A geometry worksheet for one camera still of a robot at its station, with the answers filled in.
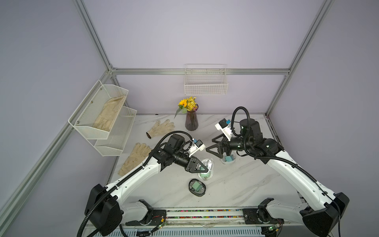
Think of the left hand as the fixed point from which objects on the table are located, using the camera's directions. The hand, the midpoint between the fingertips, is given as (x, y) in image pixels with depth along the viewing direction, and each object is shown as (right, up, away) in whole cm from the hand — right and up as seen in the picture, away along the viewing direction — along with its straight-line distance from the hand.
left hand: (204, 171), depth 66 cm
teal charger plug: (+18, 0, +26) cm, 32 cm away
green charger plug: (+1, -1, -1) cm, 2 cm away
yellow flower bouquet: (-9, +35, +27) cm, 45 cm away
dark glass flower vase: (-6, +24, +41) cm, 48 cm away
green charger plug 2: (-3, -13, +15) cm, 20 cm away
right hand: (+4, +11, +2) cm, 12 cm away
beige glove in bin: (-52, +24, +10) cm, 58 cm away
